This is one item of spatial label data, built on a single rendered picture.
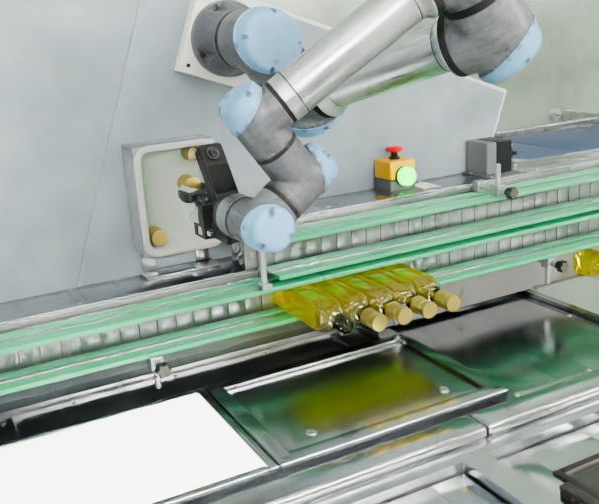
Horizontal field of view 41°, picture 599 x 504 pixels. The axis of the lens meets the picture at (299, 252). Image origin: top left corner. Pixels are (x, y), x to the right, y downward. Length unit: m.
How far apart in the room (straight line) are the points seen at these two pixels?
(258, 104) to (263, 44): 0.29
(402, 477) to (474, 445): 0.16
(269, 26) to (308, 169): 0.33
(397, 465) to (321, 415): 0.19
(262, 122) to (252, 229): 0.16
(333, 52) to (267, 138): 0.16
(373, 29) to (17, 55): 0.70
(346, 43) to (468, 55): 0.21
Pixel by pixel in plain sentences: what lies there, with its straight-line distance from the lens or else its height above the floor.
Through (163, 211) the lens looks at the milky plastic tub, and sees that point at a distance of 1.68.
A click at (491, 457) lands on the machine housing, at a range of 1.38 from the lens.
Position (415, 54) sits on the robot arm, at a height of 1.22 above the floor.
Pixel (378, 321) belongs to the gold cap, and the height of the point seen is 1.16.
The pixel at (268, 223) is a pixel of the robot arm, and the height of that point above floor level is 1.27.
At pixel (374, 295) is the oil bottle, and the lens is 1.58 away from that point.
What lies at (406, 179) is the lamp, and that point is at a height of 0.85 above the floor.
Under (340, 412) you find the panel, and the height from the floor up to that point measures 1.21.
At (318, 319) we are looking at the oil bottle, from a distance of 1.53.
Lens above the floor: 2.34
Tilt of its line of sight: 59 degrees down
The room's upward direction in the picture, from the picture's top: 116 degrees clockwise
